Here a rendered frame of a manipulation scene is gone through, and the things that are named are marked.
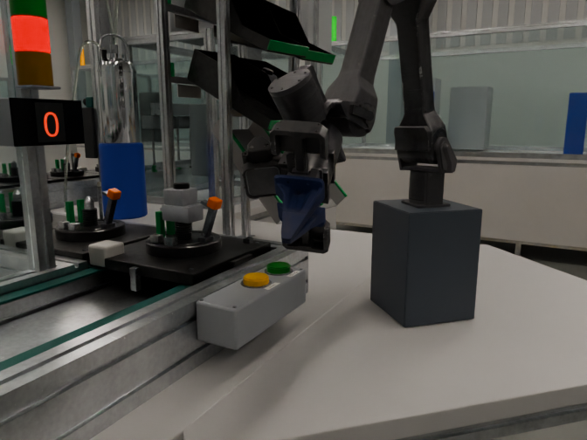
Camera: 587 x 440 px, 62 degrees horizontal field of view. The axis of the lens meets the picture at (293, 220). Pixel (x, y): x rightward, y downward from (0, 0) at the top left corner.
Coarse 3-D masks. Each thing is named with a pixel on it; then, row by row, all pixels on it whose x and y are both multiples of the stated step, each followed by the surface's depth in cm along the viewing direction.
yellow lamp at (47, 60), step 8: (16, 56) 73; (24, 56) 73; (32, 56) 73; (40, 56) 74; (48, 56) 75; (16, 64) 74; (24, 64) 73; (32, 64) 73; (40, 64) 74; (48, 64) 75; (24, 72) 73; (32, 72) 73; (40, 72) 74; (48, 72) 75; (24, 80) 74; (32, 80) 74; (40, 80) 74; (48, 80) 75
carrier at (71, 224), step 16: (80, 208) 106; (96, 208) 104; (64, 224) 100; (80, 224) 104; (96, 224) 104; (112, 224) 102; (128, 224) 114; (64, 240) 98; (80, 240) 98; (96, 240) 99; (112, 240) 99; (128, 240) 99; (64, 256) 91; (80, 256) 89
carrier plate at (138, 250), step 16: (144, 240) 99; (224, 240) 99; (240, 240) 99; (256, 240) 99; (128, 256) 87; (144, 256) 87; (208, 256) 87; (224, 256) 87; (240, 256) 88; (256, 256) 93; (128, 272) 84; (144, 272) 82; (160, 272) 80; (176, 272) 78; (192, 272) 78; (208, 272) 80
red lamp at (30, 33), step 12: (12, 24) 73; (24, 24) 72; (36, 24) 73; (12, 36) 73; (24, 36) 72; (36, 36) 73; (48, 36) 75; (24, 48) 73; (36, 48) 73; (48, 48) 75
